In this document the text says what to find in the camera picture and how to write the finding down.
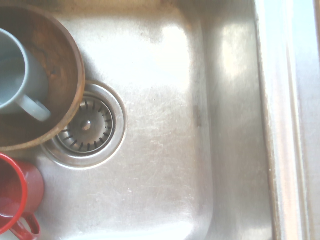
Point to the stainless steel double sink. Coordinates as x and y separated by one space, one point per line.
162 125

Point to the metal sink drain strainer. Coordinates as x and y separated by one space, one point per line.
100 140

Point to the round wooden bowl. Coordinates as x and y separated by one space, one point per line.
58 57

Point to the grey ceramic mug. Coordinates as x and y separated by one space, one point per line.
15 75

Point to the red mug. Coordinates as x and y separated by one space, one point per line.
13 190

